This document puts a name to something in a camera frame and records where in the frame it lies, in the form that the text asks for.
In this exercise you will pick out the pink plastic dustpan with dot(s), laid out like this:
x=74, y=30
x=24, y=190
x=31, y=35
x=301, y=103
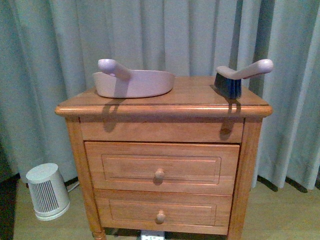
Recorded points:
x=114, y=80

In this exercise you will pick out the pink handled dark bristle brush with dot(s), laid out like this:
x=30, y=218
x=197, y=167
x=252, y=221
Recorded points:
x=229, y=82

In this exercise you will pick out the wooden nightstand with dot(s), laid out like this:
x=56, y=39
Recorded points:
x=193, y=112

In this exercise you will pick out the upper round wooden knob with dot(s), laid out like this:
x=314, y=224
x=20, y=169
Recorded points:
x=159, y=175

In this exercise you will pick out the round wooden knob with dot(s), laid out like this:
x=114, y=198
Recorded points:
x=160, y=217
x=159, y=175

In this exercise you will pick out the upper wooden drawer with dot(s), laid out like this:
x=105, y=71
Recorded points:
x=189, y=168

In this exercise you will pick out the wooden drawer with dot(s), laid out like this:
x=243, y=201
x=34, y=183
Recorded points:
x=187, y=213
x=189, y=168

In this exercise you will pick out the lower wooden drawer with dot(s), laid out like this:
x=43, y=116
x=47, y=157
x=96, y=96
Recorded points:
x=187, y=213

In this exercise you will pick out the lower round wooden knob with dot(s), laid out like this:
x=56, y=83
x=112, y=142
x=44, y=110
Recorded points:
x=160, y=217

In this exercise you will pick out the white power strip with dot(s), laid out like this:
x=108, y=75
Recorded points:
x=152, y=237

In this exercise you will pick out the small white fan heater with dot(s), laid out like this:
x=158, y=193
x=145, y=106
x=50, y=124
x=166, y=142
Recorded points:
x=48, y=191

